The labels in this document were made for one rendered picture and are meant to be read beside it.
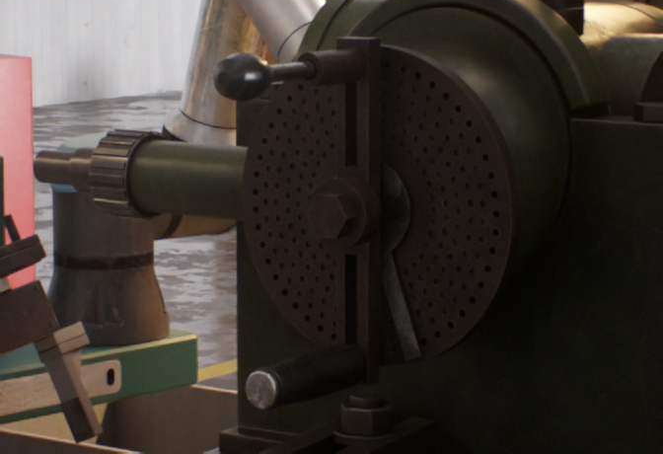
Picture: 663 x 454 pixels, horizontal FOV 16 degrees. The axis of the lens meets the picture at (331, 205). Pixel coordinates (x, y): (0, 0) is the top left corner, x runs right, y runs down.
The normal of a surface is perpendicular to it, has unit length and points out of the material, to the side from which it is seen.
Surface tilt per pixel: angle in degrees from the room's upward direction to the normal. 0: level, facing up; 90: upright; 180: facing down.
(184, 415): 90
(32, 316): 67
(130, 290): 73
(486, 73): 39
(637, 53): 31
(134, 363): 90
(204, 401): 90
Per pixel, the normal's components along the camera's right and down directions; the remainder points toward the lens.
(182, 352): 0.72, 0.09
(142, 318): 0.66, -0.21
